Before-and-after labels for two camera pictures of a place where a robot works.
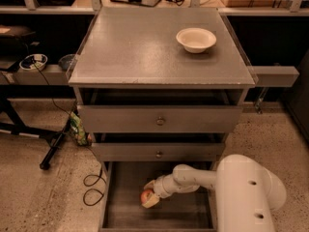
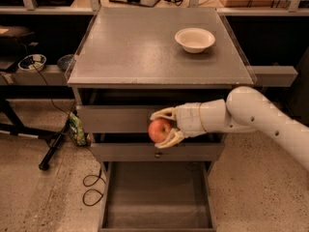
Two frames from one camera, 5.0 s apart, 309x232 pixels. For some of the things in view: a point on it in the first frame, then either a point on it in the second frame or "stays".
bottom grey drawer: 122,209 stays
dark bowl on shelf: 66,61 stays
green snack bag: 76,127 stays
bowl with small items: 29,62 stays
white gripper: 159,188 -> 188,119
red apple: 144,194 -> 158,130
